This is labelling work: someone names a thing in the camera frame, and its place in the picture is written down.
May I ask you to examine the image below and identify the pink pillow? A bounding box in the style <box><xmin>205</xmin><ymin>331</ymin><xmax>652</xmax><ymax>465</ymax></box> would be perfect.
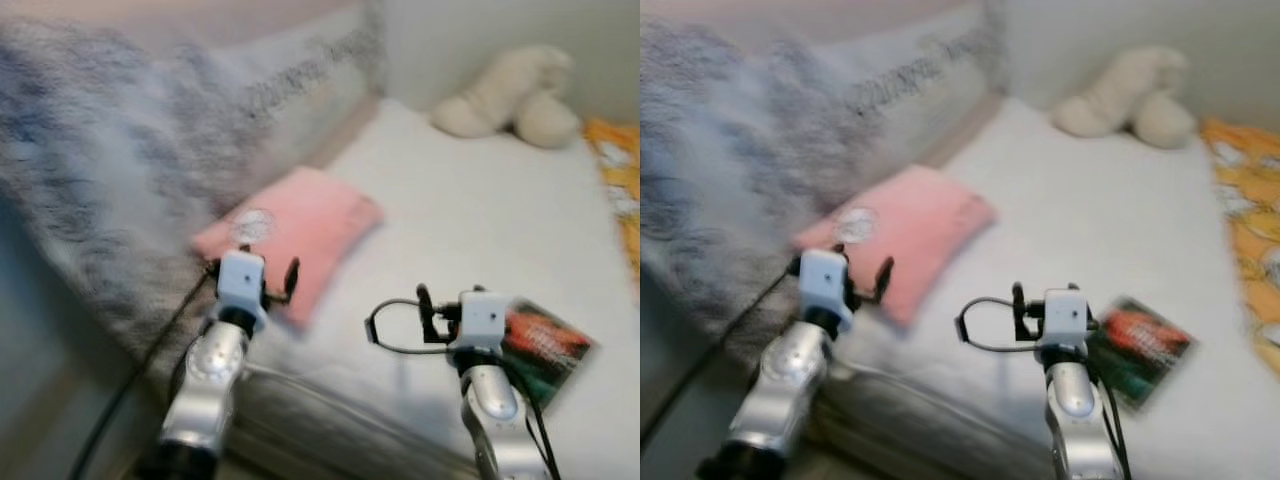
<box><xmin>794</xmin><ymin>164</ymin><xmax>999</xmax><ymax>330</ymax></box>
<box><xmin>191</xmin><ymin>166</ymin><xmax>385</xmax><ymax>332</ymax></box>

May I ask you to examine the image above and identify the red and green book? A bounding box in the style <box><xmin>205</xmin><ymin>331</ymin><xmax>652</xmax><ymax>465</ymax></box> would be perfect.
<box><xmin>499</xmin><ymin>297</ymin><xmax>599</xmax><ymax>412</ymax></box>
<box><xmin>1084</xmin><ymin>296</ymin><xmax>1199</xmax><ymax>414</ymax></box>

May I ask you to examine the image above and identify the grey patterned pillow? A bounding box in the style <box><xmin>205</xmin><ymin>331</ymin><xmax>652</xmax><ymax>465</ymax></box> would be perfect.
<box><xmin>0</xmin><ymin>18</ymin><xmax>263</xmax><ymax>363</ymax></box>
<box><xmin>640</xmin><ymin>18</ymin><xmax>863</xmax><ymax>353</ymax></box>

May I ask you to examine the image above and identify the yellow egg print blanket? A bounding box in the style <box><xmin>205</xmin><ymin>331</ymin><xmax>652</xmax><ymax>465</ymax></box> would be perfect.
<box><xmin>583</xmin><ymin>117</ymin><xmax>641</xmax><ymax>293</ymax></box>
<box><xmin>1200</xmin><ymin>117</ymin><xmax>1280</xmax><ymax>379</ymax></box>

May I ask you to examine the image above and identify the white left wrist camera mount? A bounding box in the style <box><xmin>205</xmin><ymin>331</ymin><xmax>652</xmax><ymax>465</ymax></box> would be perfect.
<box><xmin>216</xmin><ymin>250</ymin><xmax>268</xmax><ymax>311</ymax></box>
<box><xmin>799</xmin><ymin>247</ymin><xmax>852</xmax><ymax>313</ymax></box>

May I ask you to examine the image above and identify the black right gripper cable loop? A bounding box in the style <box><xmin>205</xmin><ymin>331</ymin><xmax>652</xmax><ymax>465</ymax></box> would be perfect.
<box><xmin>364</xmin><ymin>297</ymin><xmax>463</xmax><ymax>357</ymax></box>
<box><xmin>954</xmin><ymin>296</ymin><xmax>1048</xmax><ymax>354</ymax></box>

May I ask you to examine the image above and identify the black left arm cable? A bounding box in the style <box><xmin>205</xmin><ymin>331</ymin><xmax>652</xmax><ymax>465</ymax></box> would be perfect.
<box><xmin>640</xmin><ymin>268</ymin><xmax>803</xmax><ymax>453</ymax></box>
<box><xmin>68</xmin><ymin>268</ymin><xmax>219</xmax><ymax>480</ymax></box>

